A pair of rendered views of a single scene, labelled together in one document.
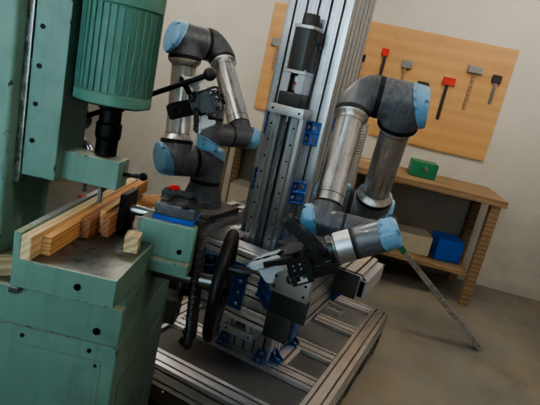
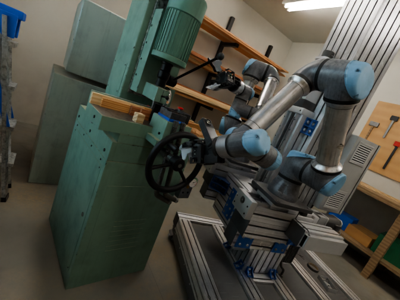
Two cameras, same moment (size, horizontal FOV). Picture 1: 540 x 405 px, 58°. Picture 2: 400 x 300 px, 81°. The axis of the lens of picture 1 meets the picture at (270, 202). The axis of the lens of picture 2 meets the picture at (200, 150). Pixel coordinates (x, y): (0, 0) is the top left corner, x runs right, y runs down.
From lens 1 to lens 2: 0.85 m
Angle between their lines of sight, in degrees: 43
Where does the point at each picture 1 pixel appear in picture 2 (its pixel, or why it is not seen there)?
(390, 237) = (249, 138)
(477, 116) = not seen: outside the picture
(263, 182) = not seen: hidden behind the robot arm
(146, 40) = (181, 26)
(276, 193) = not seen: hidden behind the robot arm
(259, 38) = (362, 120)
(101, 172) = (152, 91)
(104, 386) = (99, 179)
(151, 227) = (155, 118)
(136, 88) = (169, 49)
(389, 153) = (329, 121)
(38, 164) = (134, 84)
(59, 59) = (151, 38)
